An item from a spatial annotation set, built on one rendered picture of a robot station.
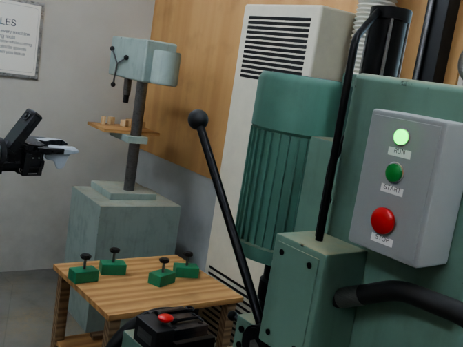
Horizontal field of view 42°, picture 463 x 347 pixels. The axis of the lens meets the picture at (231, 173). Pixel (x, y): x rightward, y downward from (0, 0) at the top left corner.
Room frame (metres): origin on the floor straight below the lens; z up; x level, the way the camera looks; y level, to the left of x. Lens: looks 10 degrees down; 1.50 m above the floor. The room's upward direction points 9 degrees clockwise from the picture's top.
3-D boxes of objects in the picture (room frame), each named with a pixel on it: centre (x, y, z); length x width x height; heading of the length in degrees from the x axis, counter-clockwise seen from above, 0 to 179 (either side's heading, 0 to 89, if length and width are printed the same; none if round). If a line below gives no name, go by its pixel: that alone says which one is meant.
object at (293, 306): (0.76, -0.13, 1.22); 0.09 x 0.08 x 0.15; 39
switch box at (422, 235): (0.69, -0.20, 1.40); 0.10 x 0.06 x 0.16; 39
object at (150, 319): (1.13, 0.07, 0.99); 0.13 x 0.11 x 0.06; 129
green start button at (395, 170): (0.67, -0.18, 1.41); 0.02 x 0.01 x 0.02; 39
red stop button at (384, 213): (0.66, -0.17, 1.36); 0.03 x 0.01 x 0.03; 39
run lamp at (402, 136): (0.67, -0.18, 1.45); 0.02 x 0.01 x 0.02; 39
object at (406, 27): (0.92, -0.20, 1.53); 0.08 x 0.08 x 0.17; 39
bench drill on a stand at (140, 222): (3.34, 0.55, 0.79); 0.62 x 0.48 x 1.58; 35
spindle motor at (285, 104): (1.02, -0.11, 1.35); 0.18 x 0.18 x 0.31
